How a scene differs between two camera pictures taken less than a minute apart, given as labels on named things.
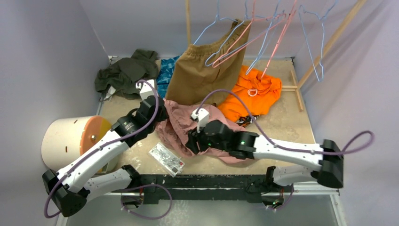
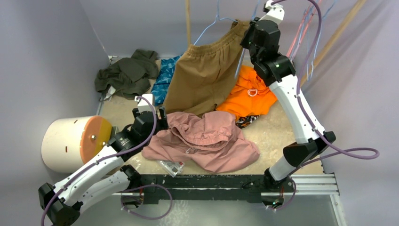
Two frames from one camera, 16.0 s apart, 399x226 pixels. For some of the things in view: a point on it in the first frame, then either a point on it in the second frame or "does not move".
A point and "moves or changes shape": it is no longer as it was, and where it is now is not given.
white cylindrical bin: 60,141 does not move
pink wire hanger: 282,16 to 311,13
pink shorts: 175,125 moves or changes shape
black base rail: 196,187 does not move
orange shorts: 260,92 does not move
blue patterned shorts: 167,68 does not move
